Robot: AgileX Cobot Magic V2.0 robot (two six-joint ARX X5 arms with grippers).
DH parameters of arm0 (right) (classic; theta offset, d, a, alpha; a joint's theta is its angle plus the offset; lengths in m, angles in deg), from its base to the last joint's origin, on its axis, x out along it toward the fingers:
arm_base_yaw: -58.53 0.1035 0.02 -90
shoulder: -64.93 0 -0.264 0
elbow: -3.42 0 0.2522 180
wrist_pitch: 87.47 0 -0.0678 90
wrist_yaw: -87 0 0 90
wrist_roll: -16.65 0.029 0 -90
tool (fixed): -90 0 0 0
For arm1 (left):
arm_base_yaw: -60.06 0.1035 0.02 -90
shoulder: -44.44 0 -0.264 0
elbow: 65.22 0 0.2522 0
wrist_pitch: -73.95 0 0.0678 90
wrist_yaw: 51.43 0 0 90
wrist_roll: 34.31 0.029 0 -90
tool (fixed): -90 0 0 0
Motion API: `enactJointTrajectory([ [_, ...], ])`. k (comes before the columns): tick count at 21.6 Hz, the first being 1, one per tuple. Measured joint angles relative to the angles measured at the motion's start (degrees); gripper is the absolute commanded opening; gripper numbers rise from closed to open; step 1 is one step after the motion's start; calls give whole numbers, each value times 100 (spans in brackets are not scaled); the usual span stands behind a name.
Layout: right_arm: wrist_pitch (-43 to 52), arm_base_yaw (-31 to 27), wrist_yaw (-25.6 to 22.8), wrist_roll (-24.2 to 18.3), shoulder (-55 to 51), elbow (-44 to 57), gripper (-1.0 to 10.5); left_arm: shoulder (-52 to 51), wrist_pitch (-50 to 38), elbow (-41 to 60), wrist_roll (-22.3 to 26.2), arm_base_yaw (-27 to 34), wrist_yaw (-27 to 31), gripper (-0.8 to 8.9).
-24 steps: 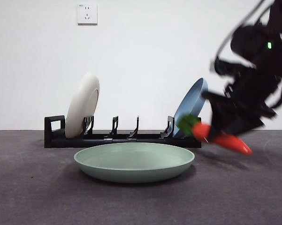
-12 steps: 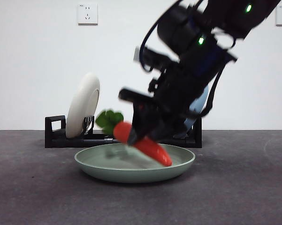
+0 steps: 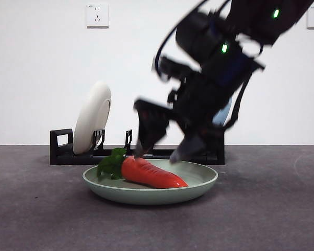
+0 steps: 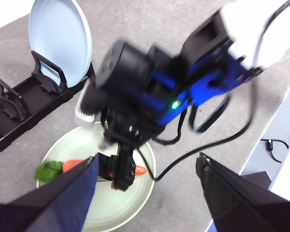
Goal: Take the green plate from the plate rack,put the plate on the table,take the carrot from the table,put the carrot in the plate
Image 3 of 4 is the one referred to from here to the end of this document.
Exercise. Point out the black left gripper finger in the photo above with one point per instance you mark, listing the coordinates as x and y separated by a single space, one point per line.
151 125

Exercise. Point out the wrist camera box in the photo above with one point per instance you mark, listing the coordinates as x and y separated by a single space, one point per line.
177 68

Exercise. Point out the green plate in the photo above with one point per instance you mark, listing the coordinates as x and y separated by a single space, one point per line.
151 196

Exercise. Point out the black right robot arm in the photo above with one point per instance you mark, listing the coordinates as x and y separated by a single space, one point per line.
224 68

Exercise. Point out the white plate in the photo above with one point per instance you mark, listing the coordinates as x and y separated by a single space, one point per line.
90 120

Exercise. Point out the orange carrot with green leaves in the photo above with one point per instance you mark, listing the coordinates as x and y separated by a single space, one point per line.
151 173

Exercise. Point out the black plate rack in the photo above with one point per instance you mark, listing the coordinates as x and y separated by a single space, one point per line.
65 158

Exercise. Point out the blue plate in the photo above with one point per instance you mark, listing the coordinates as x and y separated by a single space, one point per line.
221 115

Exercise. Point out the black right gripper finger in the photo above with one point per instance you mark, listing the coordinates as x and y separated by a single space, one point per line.
196 142

